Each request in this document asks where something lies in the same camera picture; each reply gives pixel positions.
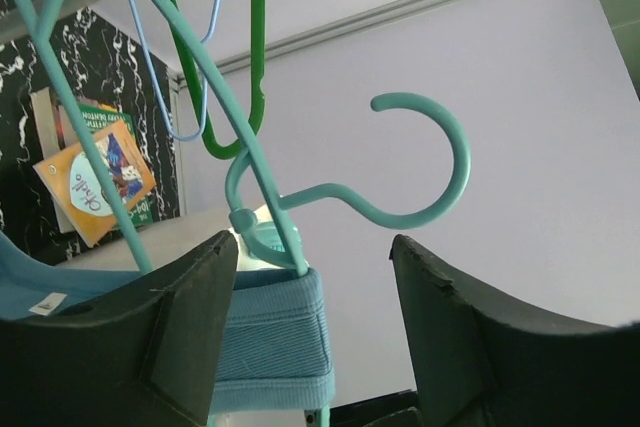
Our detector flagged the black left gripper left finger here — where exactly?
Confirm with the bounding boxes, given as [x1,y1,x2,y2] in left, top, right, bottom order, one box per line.
[1,231,238,426]

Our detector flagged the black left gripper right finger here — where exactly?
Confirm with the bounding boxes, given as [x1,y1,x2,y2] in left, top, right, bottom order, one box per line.
[390,235,639,426]

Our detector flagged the teal tank top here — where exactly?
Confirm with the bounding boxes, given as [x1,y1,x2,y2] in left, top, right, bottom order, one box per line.
[1,236,335,415]

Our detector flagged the teal plastic hanger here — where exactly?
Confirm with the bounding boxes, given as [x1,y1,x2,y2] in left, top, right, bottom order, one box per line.
[7,0,472,427]

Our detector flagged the light blue wire hanger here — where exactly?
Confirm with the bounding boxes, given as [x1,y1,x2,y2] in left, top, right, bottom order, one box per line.
[128,0,221,142]

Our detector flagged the green velvet hanger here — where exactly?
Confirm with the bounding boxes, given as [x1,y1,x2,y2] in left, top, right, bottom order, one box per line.
[170,0,266,160]

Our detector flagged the white storage box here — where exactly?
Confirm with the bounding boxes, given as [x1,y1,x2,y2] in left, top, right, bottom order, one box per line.
[59,210,274,271]

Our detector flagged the teal cat-ear headphones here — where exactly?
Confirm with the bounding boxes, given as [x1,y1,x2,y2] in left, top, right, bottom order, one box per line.
[249,221,295,269]

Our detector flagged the orange cover book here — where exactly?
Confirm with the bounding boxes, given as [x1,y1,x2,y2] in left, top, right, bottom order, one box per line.
[34,119,156,247]

